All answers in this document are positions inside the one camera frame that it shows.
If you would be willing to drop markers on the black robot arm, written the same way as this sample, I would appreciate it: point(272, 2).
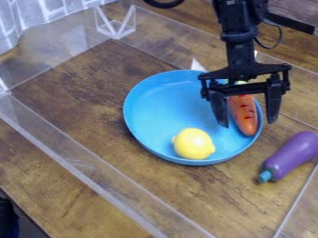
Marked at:
point(239, 17)

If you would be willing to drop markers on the orange toy carrot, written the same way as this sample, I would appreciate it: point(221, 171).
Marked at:
point(243, 111)

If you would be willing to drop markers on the white patterned curtain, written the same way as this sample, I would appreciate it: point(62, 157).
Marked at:
point(22, 14)

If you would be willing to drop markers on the blue plastic plate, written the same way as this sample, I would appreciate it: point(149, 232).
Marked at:
point(161, 106)

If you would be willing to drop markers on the dark baseboard strip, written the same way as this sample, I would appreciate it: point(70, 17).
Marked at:
point(304, 23)

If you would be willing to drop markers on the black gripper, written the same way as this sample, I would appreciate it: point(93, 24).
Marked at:
point(217, 83)

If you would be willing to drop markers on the yellow toy lemon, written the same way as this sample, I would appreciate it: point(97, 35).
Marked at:
point(192, 144)

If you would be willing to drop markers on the clear acrylic tray enclosure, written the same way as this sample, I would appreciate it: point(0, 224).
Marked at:
point(72, 167)

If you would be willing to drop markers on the purple toy eggplant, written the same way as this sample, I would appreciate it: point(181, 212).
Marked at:
point(298, 151)

